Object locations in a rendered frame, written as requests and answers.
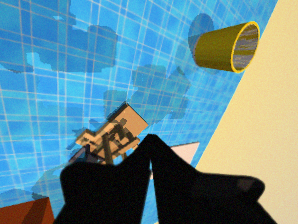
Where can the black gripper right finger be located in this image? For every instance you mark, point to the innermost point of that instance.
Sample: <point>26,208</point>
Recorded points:
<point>177,184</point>

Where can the olive yellow cylinder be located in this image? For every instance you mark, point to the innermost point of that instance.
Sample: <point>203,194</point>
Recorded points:
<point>228,49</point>

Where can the wooden catapult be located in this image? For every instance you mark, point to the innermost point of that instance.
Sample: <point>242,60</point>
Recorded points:
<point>114,138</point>

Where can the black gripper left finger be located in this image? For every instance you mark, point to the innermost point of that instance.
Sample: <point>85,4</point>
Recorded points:
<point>127,181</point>

